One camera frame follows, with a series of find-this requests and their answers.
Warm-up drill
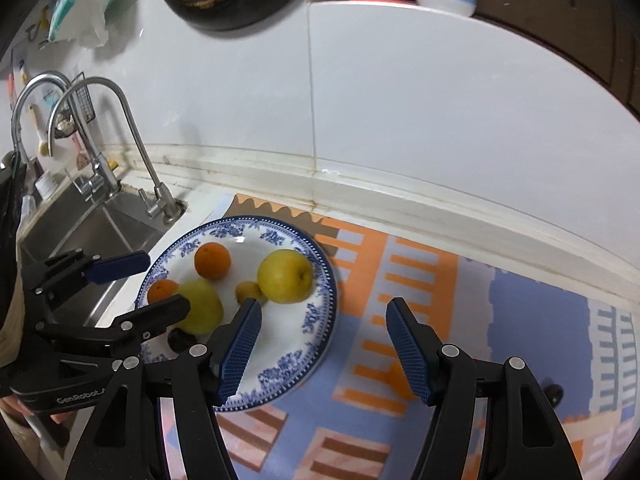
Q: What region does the blue and white plate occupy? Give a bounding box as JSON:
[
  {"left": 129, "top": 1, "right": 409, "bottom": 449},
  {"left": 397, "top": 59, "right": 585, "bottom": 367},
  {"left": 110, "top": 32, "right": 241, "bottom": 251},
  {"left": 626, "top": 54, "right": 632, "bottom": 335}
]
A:
[{"left": 135, "top": 216, "right": 340, "bottom": 413}]

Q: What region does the dark plum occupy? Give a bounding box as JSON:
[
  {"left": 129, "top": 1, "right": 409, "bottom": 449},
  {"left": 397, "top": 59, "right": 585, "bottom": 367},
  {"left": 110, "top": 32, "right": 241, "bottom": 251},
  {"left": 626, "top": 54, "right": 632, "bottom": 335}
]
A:
[{"left": 166, "top": 327, "right": 197, "bottom": 353}]

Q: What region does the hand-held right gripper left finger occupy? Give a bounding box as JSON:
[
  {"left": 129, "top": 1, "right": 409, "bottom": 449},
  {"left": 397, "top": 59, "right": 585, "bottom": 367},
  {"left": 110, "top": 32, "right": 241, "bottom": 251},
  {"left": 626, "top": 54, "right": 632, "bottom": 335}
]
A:
[{"left": 65, "top": 298, "right": 263, "bottom": 480}]

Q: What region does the steel sink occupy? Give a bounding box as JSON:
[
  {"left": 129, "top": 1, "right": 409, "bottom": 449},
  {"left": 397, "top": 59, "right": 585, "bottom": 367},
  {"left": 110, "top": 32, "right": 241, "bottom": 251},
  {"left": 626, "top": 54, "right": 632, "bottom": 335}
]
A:
[{"left": 17, "top": 175, "right": 168, "bottom": 331}]

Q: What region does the green apple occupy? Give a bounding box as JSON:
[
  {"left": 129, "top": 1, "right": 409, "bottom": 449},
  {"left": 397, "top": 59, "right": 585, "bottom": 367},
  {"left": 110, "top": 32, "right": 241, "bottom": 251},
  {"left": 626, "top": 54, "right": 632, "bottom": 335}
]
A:
[{"left": 177, "top": 279, "right": 224, "bottom": 335}]

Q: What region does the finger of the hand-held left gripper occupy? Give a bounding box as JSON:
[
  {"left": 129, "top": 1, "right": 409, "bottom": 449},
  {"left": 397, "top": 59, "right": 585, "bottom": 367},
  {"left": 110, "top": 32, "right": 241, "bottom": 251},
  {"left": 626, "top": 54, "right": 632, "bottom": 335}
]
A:
[
  {"left": 35, "top": 294, "right": 192, "bottom": 358},
  {"left": 20, "top": 249, "right": 152, "bottom": 313}
]

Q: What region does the large chrome faucet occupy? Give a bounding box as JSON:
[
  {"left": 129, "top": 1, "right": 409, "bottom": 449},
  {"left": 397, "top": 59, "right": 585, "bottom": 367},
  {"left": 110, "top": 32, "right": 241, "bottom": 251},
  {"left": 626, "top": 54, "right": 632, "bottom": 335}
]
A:
[{"left": 11, "top": 72, "right": 122, "bottom": 202}]

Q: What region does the black wire basket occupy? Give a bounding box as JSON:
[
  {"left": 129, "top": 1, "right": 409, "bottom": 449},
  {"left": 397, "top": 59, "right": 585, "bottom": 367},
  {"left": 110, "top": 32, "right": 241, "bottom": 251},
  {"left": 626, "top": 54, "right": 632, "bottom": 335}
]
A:
[{"left": 52, "top": 72, "right": 98, "bottom": 139}]

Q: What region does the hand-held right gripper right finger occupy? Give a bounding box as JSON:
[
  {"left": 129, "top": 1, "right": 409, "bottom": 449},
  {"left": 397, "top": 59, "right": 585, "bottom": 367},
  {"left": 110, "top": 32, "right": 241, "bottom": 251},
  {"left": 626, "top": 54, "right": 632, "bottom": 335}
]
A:
[{"left": 385, "top": 297, "right": 583, "bottom": 480}]

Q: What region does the yellow pear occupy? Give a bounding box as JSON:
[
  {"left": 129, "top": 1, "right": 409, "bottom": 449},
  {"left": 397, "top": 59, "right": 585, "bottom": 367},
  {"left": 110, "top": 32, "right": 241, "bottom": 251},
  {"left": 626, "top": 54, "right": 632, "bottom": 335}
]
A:
[{"left": 257, "top": 249, "right": 314, "bottom": 305}]

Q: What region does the brown kiwi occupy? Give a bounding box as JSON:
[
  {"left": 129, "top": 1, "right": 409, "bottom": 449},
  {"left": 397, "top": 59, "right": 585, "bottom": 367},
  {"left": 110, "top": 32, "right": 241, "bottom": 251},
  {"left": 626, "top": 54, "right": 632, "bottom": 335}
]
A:
[{"left": 236, "top": 281, "right": 268, "bottom": 306}]

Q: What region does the patterned orange and blue mat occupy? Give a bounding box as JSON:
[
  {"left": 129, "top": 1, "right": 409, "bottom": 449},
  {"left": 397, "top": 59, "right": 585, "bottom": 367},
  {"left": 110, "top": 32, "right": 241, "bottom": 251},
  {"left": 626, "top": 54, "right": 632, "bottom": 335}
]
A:
[{"left": 155, "top": 192, "right": 640, "bottom": 480}]

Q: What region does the small orange mandarin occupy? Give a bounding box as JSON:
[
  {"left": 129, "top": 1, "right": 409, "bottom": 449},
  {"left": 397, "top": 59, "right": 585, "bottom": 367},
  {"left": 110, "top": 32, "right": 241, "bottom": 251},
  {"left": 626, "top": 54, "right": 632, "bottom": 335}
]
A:
[{"left": 146, "top": 280, "right": 180, "bottom": 306}]

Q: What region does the yellow wall hook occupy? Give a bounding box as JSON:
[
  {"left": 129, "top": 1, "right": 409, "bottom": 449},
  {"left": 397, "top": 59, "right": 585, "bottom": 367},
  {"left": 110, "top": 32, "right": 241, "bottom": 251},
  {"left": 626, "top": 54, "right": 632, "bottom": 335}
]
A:
[{"left": 27, "top": 5, "right": 51, "bottom": 43}]

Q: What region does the slim chrome faucet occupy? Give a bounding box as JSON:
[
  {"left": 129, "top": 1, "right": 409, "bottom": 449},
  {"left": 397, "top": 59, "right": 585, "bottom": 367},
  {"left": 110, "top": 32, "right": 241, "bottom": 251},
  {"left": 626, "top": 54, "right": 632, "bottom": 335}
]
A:
[{"left": 49, "top": 76, "right": 181, "bottom": 224}]

